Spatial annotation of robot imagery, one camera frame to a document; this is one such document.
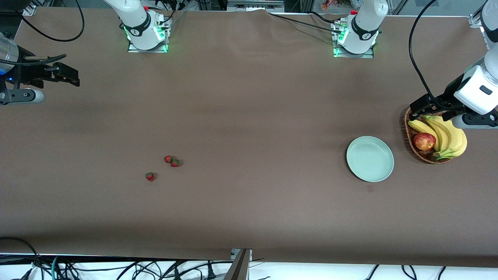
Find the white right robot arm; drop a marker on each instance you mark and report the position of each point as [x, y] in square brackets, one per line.
[136, 23]

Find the yellow banana bunch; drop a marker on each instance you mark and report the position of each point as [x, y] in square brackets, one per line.
[451, 140]

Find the red apple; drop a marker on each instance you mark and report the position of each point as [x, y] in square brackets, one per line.
[424, 141]

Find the grey metal frame box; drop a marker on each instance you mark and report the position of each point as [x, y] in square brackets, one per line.
[255, 4]

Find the metal profile bracket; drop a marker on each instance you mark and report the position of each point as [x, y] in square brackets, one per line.
[239, 268]

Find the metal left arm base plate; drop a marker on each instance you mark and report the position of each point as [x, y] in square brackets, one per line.
[352, 55]

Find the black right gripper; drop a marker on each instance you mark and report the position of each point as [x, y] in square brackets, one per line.
[24, 73]

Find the orange red toy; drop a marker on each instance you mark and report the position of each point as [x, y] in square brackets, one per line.
[328, 4]

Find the light green plate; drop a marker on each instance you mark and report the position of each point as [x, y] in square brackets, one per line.
[369, 159]

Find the brown wicker basket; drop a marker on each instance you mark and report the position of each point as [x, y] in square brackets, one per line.
[410, 140]

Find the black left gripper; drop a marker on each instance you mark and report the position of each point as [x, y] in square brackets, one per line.
[449, 96]

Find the red strawberry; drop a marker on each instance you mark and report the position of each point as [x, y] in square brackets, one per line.
[168, 159]
[175, 163]
[149, 176]

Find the metal corner bracket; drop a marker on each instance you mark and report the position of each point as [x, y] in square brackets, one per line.
[476, 21]
[29, 10]

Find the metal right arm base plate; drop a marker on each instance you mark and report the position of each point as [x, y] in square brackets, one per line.
[148, 50]

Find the brown table cover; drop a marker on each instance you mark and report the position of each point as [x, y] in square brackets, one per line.
[233, 202]

